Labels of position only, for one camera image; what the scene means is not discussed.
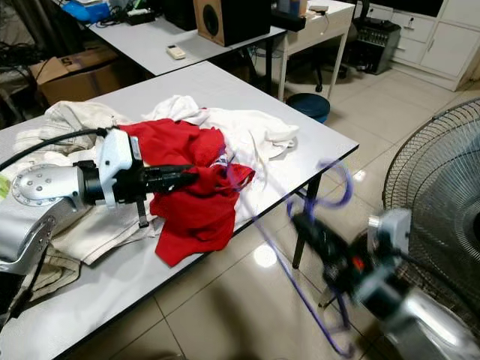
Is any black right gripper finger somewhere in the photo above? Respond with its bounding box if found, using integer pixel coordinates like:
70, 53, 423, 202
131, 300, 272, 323
292, 214, 353, 252
304, 231, 353, 272

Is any red shirt with white print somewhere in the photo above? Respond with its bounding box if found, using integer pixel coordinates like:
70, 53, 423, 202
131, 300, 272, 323
120, 118, 257, 269

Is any blue-purple plastic hanger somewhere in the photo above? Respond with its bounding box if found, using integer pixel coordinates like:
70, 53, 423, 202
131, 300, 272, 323
225, 157, 357, 358

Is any white crumpled shirt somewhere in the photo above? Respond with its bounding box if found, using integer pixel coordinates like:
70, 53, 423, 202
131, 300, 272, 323
142, 95, 301, 181

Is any cream crumpled cloth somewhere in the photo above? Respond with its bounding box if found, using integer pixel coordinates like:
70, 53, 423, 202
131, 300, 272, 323
0, 101, 158, 301

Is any white remote control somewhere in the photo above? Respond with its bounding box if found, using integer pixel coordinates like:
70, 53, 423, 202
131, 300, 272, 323
166, 44, 188, 60

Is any blue round stool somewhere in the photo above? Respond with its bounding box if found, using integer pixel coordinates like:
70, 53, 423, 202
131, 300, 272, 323
286, 92, 332, 125

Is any brown cardboard box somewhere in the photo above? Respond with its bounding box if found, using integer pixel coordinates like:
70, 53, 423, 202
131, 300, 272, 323
30, 46, 125, 106

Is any black mesh floor fan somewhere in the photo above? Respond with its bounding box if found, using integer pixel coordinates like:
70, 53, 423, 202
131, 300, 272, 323
381, 97, 480, 331

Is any long white desk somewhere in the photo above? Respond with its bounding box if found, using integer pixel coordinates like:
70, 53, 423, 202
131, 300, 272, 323
88, 0, 287, 77

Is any white table with black legs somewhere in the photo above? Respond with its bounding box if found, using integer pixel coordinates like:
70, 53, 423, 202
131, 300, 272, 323
0, 61, 359, 360

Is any black power strip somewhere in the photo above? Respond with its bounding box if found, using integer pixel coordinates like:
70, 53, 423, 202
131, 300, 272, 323
124, 7, 156, 26

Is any wooden speaker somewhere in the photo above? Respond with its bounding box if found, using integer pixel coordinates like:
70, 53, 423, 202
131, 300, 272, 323
193, 0, 272, 48

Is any blue plastic box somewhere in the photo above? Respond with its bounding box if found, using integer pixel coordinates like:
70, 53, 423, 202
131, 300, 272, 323
61, 0, 111, 23

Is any black audio mixer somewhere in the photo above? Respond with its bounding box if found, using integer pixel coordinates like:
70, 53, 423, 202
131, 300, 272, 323
345, 16, 403, 75

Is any small white desk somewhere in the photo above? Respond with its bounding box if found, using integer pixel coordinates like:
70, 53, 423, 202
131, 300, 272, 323
277, 0, 357, 102

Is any white drawer cabinet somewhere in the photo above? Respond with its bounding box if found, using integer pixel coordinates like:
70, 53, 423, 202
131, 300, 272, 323
356, 0, 480, 92

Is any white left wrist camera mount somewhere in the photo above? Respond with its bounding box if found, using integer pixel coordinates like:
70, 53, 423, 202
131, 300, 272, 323
101, 129, 145, 209

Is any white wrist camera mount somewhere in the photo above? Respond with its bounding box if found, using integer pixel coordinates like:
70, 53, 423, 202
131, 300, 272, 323
101, 129, 145, 209
367, 208, 413, 267

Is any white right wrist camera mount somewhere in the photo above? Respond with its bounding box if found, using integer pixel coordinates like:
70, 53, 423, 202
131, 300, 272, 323
367, 208, 413, 267

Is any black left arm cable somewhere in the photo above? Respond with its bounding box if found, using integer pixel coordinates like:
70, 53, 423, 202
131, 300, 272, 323
0, 127, 110, 170

